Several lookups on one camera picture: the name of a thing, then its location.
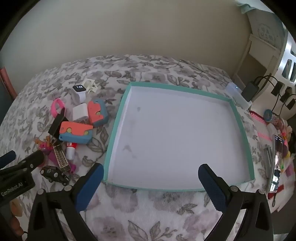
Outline black wall plug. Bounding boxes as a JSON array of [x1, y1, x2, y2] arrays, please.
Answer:
[[271, 82, 284, 96], [280, 94, 296, 112]]

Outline grey floral blanket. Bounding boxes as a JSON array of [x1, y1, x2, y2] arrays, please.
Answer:
[[0, 54, 285, 241]]

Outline black power adapter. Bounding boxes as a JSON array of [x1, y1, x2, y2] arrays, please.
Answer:
[[241, 81, 256, 102]]

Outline smartphone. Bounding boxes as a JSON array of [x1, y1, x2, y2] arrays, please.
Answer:
[[269, 134, 284, 193]]

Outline pink toy dog figure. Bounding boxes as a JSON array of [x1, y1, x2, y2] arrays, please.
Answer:
[[35, 137, 55, 160]]

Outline white slatted furniture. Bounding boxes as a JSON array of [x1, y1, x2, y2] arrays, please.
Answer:
[[277, 30, 296, 93]]

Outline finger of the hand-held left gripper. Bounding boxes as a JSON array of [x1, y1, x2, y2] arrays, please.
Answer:
[[0, 151, 16, 171], [0, 151, 45, 180]]

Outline person's left hand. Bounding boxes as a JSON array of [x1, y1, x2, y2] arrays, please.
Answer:
[[9, 199, 25, 235]]

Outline pink toothed strip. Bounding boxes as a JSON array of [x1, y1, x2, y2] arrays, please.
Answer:
[[250, 111, 271, 142]]

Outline pink fitness band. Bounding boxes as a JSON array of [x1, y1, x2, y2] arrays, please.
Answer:
[[51, 98, 66, 118]]

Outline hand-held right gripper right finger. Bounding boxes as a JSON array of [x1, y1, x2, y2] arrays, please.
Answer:
[[198, 164, 277, 241]]

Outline white nightstand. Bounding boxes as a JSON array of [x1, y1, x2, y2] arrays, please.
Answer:
[[232, 35, 285, 93]]

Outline pile of colourful trinkets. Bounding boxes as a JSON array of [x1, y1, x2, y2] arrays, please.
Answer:
[[266, 116, 294, 181]]

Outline black gold patterned lighter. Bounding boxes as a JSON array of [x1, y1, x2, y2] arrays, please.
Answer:
[[51, 145, 71, 173]]

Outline red and white bottle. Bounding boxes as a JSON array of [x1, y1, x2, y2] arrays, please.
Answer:
[[66, 141, 77, 160]]

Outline white smartwatch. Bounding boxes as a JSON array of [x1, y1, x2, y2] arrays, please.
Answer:
[[70, 84, 87, 103]]

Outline coral and blue toy block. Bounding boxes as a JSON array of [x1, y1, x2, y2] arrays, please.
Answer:
[[88, 99, 110, 127], [59, 121, 93, 144]]

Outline cream plastic clip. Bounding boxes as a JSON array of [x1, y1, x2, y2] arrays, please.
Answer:
[[83, 79, 100, 93]]

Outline dark blue cabinet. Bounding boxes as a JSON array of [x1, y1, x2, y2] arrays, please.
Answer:
[[0, 91, 14, 116]]

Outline black cable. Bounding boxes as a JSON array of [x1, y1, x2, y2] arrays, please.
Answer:
[[252, 74, 279, 90]]

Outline magenta plastic bar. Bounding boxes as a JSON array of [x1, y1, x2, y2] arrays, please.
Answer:
[[47, 152, 77, 174]]

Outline white power bank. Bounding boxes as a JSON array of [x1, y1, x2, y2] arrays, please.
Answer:
[[226, 82, 251, 109]]

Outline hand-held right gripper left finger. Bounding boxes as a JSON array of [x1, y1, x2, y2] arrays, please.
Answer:
[[27, 163, 105, 241]]

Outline black charger plug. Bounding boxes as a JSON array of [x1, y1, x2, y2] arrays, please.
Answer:
[[48, 109, 70, 139]]

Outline pale green cloth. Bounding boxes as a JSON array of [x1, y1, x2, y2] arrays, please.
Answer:
[[239, 0, 257, 13]]

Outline black toy car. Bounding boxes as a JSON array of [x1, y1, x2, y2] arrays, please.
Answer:
[[40, 166, 70, 186]]

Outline reddish wooden post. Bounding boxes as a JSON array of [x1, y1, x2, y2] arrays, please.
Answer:
[[0, 67, 16, 98]]

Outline white charger plug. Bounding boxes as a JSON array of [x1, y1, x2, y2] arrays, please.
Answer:
[[72, 103, 89, 123]]

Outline shallow teal cardboard box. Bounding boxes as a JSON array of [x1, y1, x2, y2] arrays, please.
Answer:
[[103, 81, 255, 192]]

